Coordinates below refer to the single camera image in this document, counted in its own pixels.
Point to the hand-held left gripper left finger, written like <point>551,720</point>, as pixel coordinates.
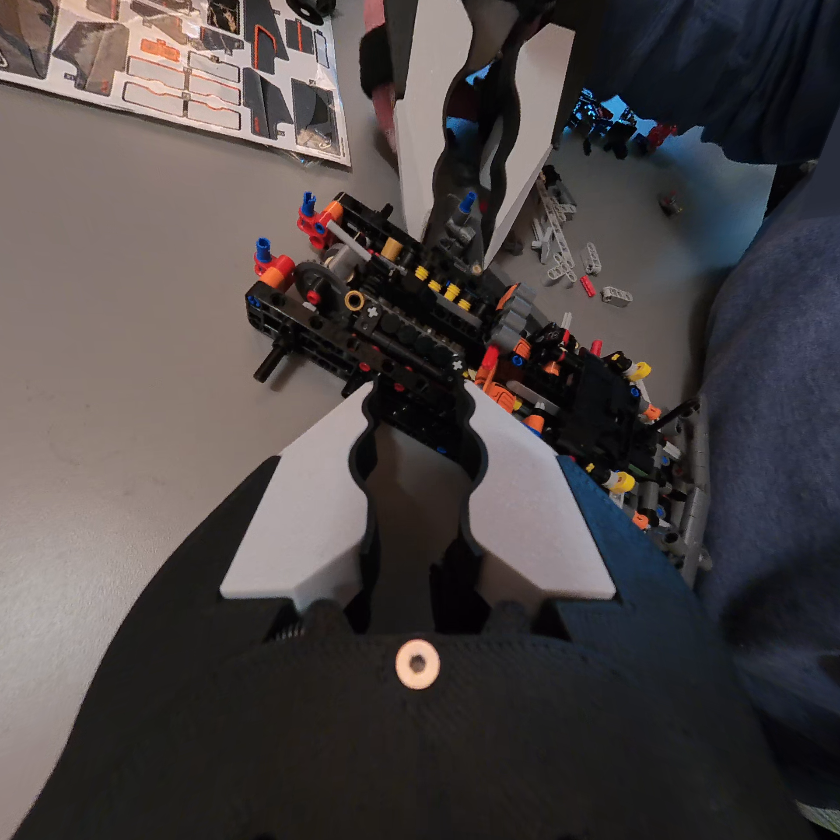
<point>308,512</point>

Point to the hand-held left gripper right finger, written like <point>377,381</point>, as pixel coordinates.
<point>538,512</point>

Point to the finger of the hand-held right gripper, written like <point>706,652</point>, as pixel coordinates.
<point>420,98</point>
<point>535,98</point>

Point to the lego car chassis model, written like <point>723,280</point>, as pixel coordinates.
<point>407,328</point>

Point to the person's right forearm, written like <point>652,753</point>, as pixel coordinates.
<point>689,65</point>

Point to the pile of loose lego pieces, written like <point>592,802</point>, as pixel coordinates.
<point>617,131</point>

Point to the dark grey lego connector assembly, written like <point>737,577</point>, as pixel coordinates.
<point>312,6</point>

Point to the light grey short lego beam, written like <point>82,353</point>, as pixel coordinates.
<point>590,257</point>
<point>617,295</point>

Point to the person's right hand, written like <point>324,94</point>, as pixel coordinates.
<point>386,118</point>

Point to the sticker sheet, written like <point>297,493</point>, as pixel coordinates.
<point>164,98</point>

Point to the light grey lego beam frame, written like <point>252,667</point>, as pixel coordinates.
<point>554,223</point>

